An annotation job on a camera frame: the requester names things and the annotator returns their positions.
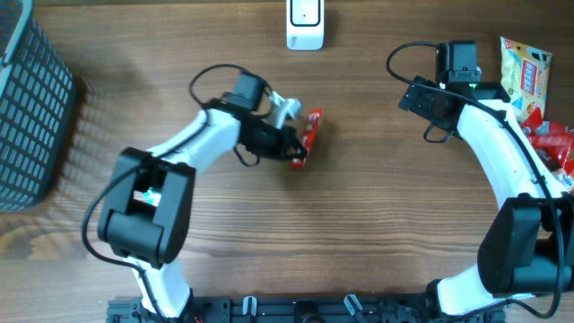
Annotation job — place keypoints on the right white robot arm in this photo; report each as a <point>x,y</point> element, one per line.
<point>526,257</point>

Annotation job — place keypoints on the teal tissue pack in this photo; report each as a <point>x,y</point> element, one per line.
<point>152,197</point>

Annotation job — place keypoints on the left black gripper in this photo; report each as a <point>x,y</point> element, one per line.
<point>287,137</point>

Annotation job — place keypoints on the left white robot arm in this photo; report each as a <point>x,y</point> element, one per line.
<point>146,213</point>

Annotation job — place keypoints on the red candy bag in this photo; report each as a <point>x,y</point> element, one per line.
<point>555,139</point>

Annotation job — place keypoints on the red coffee stick sachet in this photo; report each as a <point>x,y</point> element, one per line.
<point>309,135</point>

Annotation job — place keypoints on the black wire mesh basket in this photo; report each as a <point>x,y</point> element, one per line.
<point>37,98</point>

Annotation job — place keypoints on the white barcode scanner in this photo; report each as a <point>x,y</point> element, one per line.
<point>305,24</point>

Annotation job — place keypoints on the yellow snack bag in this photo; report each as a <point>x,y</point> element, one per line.
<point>524,76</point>

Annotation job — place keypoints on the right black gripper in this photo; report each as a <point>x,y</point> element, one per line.
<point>417,96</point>

